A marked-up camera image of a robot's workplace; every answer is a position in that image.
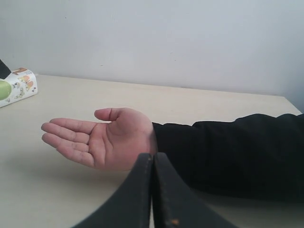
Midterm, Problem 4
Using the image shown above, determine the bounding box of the green apple label bottle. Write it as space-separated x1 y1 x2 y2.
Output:
0 67 38 107

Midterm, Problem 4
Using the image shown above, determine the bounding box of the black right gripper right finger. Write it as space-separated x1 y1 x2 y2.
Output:
152 153 235 228

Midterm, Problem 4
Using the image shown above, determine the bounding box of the black sleeved forearm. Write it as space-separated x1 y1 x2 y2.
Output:
153 114 304 202

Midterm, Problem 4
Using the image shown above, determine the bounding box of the person's open hand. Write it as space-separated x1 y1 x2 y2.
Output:
41 108 157 171

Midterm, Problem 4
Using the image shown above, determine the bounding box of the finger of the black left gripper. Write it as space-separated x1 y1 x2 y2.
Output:
0 60 11 79

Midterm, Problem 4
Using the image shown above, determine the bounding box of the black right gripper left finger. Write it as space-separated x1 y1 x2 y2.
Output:
75 153 152 228

